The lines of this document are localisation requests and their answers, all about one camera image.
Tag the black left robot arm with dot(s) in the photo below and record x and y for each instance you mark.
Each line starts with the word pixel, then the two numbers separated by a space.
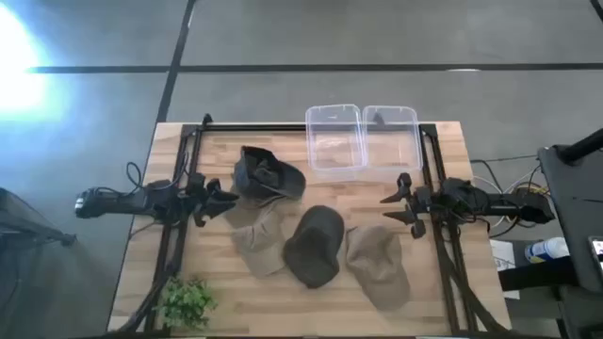
pixel 122 202

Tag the small green artificial plant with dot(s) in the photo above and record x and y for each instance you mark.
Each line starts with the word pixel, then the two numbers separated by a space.
pixel 186 303

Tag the dark olive baseball cap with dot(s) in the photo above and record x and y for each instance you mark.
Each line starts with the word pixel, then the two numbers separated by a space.
pixel 313 249

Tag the black side desk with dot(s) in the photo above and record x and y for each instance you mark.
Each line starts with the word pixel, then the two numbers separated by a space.
pixel 575 202

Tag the clear plastic bin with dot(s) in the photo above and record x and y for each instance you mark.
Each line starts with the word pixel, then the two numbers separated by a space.
pixel 392 141
pixel 335 141

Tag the black stand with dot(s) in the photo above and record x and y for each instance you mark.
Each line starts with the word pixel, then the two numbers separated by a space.
pixel 28 226

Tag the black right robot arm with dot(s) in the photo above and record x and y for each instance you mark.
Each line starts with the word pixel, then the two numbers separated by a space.
pixel 499 207

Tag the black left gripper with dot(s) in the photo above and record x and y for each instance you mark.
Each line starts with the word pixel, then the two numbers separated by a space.
pixel 199 198

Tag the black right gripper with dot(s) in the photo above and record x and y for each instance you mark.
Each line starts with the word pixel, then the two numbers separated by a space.
pixel 417 202

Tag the smartphone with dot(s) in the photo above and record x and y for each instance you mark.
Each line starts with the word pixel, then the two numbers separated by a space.
pixel 597 249

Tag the black baseball cap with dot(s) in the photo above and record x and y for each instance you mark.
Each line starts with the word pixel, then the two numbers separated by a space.
pixel 278 183

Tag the black aluminium table frame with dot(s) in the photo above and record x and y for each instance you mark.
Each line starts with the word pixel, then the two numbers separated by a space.
pixel 254 127

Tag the white and blue bottle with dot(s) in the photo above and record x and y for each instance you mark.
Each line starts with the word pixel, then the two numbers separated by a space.
pixel 546 250

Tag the white paper sheet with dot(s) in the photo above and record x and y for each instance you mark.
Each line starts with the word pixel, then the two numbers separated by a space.
pixel 502 254

